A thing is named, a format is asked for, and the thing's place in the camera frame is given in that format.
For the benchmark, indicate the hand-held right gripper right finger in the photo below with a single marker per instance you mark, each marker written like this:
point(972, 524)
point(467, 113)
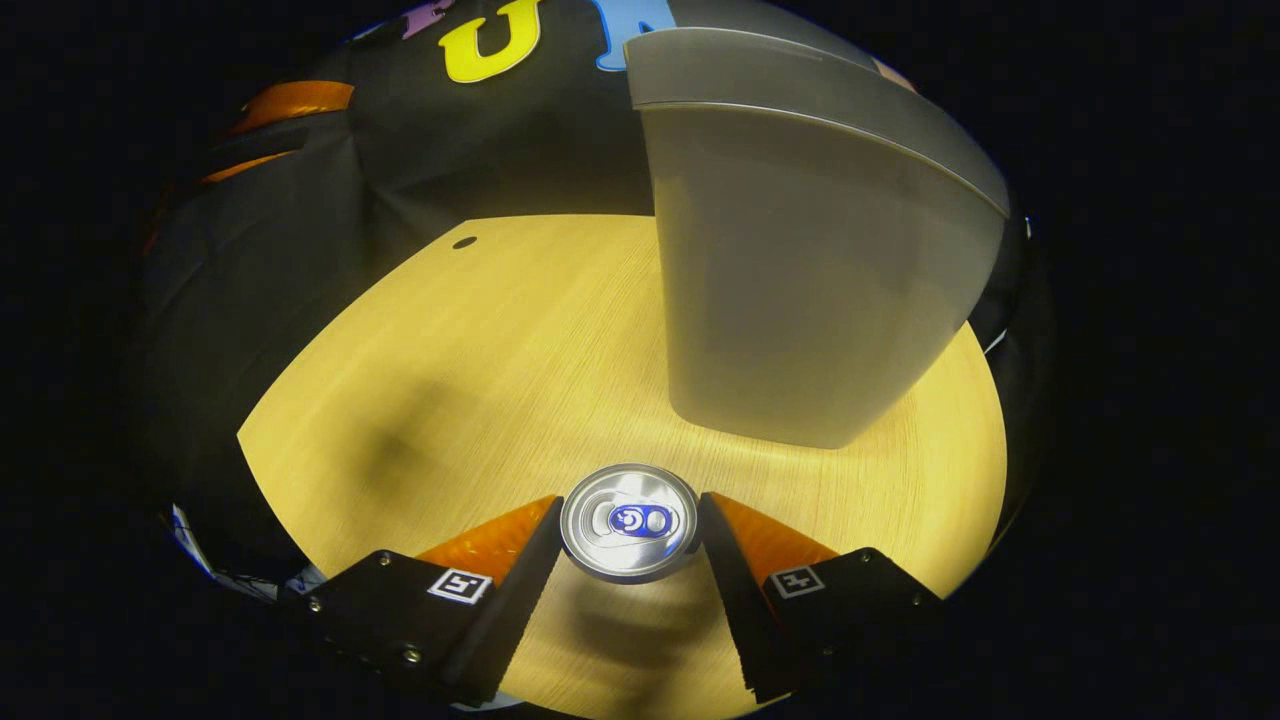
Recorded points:
point(740, 610)

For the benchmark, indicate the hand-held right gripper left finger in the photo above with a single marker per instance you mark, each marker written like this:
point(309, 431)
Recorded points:
point(510, 620)

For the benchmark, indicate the silver pop can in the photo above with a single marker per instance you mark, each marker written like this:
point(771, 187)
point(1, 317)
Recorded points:
point(630, 490)

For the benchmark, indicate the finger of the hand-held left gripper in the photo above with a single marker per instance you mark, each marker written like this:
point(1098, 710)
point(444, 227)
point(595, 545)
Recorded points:
point(255, 165)
point(295, 102)

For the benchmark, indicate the white desktop garbage bin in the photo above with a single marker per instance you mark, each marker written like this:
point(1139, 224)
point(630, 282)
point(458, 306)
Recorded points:
point(800, 300)

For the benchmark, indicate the white and blue object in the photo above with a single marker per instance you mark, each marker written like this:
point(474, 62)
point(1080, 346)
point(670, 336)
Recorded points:
point(190, 540)

